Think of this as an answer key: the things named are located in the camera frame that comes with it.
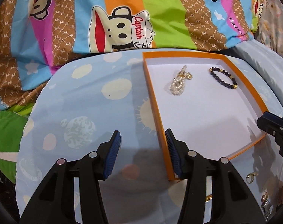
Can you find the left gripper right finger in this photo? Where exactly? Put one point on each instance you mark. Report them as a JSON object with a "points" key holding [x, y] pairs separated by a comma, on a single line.
{"points": [[232, 200]]}

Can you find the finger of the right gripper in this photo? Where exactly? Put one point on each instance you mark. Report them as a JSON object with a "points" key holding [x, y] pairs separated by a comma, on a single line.
{"points": [[273, 125]]}

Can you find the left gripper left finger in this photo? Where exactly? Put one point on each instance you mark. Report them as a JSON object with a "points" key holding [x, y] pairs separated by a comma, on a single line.
{"points": [[53, 200]]}

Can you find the silver wrist watch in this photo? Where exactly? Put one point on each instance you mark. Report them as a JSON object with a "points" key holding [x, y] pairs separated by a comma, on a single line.
{"points": [[266, 208]]}

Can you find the orange shallow jewelry box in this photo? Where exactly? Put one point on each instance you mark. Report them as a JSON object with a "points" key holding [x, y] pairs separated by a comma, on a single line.
{"points": [[205, 100]]}

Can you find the gold bar clip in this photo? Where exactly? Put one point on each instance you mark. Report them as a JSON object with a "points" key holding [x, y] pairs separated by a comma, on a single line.
{"points": [[208, 198]]}

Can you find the gold pendant hoop earring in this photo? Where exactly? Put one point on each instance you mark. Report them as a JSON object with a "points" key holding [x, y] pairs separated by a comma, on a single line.
{"points": [[251, 177]]}

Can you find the pale blue floral blanket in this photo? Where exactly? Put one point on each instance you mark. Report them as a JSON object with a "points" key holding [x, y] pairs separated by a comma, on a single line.
{"points": [[265, 52]]}

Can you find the light blue planet pillow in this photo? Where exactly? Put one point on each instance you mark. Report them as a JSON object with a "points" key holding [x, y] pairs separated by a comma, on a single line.
{"points": [[83, 104]]}

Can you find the colorful monkey cartoon quilt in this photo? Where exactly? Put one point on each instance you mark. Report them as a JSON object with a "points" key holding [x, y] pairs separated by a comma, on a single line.
{"points": [[37, 37]]}

